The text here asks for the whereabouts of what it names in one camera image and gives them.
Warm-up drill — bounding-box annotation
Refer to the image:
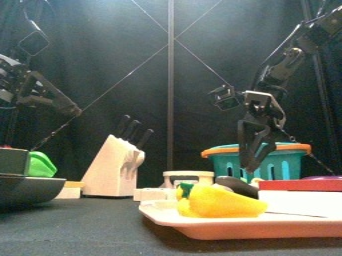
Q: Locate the white cube red dot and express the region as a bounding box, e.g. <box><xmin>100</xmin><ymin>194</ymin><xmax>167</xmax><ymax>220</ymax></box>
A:
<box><xmin>0</xmin><ymin>145</ymin><xmax>31</xmax><ymax>177</ymax></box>

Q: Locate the shiny black bowl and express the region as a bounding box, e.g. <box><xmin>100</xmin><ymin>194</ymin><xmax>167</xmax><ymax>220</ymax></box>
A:
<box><xmin>0</xmin><ymin>174</ymin><xmax>68</xmax><ymax>208</ymax></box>

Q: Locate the bright green toy vegetable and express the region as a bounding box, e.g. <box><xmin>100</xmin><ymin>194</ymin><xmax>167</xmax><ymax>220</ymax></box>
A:
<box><xmin>28</xmin><ymin>151</ymin><xmax>59</xmax><ymax>178</ymax></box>

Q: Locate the pink plastic tray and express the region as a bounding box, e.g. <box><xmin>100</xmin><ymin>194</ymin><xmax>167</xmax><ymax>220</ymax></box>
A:
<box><xmin>138</xmin><ymin>199</ymin><xmax>342</xmax><ymax>241</ymax></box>

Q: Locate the red white toy cake slice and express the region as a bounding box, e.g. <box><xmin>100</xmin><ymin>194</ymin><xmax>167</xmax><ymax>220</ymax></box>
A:
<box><xmin>256</xmin><ymin>179</ymin><xmax>342</xmax><ymax>218</ymax></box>

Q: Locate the thin diagonal brace wire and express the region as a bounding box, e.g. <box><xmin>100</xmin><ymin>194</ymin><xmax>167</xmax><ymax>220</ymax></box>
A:
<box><xmin>29</xmin><ymin>0</ymin><xmax>223</xmax><ymax>152</ymax></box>
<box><xmin>130</xmin><ymin>0</ymin><xmax>337</xmax><ymax>176</ymax></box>

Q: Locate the teal basket orange rim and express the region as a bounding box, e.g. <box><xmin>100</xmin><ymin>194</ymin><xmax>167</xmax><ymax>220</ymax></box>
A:
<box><xmin>200</xmin><ymin>142</ymin><xmax>313</xmax><ymax>183</ymax></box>

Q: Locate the white toy sushi cube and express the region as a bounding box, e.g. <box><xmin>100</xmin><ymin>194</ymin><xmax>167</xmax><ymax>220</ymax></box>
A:
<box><xmin>132</xmin><ymin>188</ymin><xmax>156</xmax><ymax>202</ymax></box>
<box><xmin>152</xmin><ymin>187</ymin><xmax>178</xmax><ymax>202</ymax></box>

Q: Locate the black handled toy knife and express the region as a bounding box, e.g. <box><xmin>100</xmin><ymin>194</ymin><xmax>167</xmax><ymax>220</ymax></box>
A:
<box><xmin>115</xmin><ymin>114</ymin><xmax>132</xmax><ymax>138</ymax></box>
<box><xmin>123</xmin><ymin>119</ymin><xmax>143</xmax><ymax>143</ymax></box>
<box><xmin>135</xmin><ymin>128</ymin><xmax>155</xmax><ymax>151</ymax></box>

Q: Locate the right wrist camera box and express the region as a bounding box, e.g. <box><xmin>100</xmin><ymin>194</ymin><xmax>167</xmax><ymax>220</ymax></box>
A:
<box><xmin>207</xmin><ymin>84</ymin><xmax>244</xmax><ymax>112</ymax></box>

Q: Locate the yellow toy squash half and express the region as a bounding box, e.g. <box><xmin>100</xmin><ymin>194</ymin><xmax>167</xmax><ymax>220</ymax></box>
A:
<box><xmin>175</xmin><ymin>182</ymin><xmax>270</xmax><ymax>219</ymax></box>

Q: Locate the white toy pot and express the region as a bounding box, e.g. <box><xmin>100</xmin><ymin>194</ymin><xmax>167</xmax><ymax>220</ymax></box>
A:
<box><xmin>162</xmin><ymin>170</ymin><xmax>216</xmax><ymax>190</ymax></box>

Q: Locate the white block yellow top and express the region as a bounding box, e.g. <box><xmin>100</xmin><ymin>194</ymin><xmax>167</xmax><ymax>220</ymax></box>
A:
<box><xmin>55</xmin><ymin>180</ymin><xmax>85</xmax><ymax>200</ymax></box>

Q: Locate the vertical metal frame pole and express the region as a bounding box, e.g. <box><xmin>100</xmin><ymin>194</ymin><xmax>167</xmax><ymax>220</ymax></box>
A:
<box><xmin>166</xmin><ymin>0</ymin><xmax>176</xmax><ymax>171</ymax></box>

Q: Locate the white knife block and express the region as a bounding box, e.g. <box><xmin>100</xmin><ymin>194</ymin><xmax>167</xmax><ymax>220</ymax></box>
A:
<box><xmin>80</xmin><ymin>134</ymin><xmax>147</xmax><ymax>198</ymax></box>

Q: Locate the dark side frame post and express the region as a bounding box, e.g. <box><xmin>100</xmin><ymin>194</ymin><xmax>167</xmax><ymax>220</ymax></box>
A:
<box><xmin>301</xmin><ymin>0</ymin><xmax>342</xmax><ymax>169</ymax></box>

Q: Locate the purple toy eggplant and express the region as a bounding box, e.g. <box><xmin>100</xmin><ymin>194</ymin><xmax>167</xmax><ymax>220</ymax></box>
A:
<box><xmin>301</xmin><ymin>175</ymin><xmax>342</xmax><ymax>182</ymax></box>

